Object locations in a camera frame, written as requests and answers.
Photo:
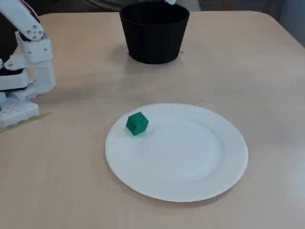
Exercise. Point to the green wooden cube block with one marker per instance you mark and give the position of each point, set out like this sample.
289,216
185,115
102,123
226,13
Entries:
137,124

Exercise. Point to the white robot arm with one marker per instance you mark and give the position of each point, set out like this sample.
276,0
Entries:
35,50

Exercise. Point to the black round pot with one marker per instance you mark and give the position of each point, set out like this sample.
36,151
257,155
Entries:
155,38

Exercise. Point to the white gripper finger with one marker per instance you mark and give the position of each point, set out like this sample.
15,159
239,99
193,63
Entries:
171,2

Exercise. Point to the white paper plate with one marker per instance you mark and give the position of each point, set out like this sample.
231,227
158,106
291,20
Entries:
181,157

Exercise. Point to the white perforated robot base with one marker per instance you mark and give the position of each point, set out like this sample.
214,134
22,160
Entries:
16,114

